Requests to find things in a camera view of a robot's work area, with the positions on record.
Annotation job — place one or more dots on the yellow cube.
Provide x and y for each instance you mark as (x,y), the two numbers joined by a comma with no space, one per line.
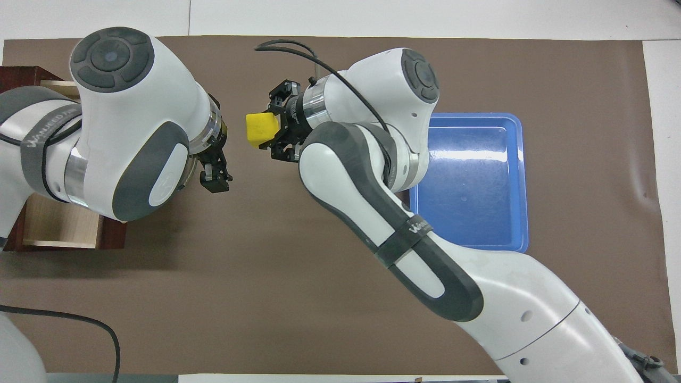
(262,128)

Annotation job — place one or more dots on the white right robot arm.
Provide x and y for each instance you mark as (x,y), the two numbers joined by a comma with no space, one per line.
(372,85)

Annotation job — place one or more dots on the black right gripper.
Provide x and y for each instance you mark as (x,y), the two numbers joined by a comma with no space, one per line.
(295,122)

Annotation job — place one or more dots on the brown table mat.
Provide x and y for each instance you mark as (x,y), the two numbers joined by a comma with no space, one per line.
(266,292)

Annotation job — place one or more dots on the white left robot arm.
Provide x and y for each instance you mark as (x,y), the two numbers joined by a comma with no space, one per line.
(133,106)

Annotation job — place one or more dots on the blue plastic tray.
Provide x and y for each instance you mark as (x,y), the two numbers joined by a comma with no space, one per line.
(479,186)

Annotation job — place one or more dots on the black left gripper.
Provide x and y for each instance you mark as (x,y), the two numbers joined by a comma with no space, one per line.
(221,146)

